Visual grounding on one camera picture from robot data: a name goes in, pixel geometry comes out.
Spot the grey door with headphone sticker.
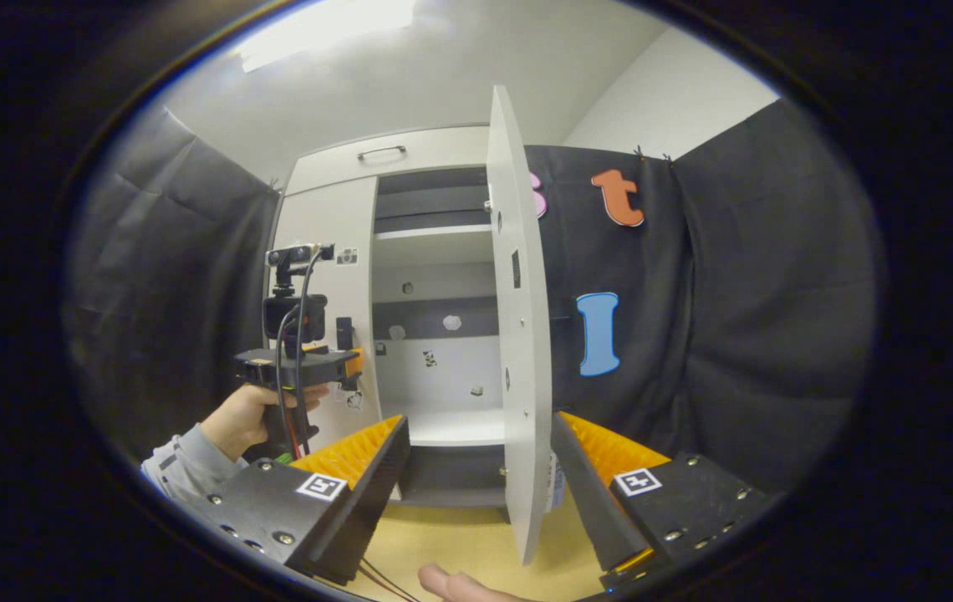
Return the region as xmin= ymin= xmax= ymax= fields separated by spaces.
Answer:
xmin=485 ymin=84 xmax=557 ymax=567

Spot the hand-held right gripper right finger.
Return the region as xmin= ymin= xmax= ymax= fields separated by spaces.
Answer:
xmin=550 ymin=410 xmax=782 ymax=586

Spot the black backdrop cloth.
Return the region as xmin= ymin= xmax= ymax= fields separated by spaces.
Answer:
xmin=63 ymin=99 xmax=883 ymax=494

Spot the black camera cable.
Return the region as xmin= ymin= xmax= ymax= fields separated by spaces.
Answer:
xmin=274 ymin=244 xmax=337 ymax=457

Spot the white cabinet shelf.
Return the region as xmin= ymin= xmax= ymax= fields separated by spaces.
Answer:
xmin=374 ymin=224 xmax=494 ymax=268
xmin=405 ymin=408 xmax=507 ymax=448

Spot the grey double-door shoe cabinet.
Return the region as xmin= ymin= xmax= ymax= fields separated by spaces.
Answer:
xmin=272 ymin=125 xmax=519 ymax=508

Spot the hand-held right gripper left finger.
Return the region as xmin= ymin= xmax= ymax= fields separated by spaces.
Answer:
xmin=205 ymin=414 xmax=412 ymax=586

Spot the thin dark cable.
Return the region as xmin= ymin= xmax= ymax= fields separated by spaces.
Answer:
xmin=358 ymin=559 xmax=423 ymax=602

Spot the grey door with camera sticker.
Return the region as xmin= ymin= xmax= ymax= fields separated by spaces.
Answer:
xmin=274 ymin=176 xmax=384 ymax=452

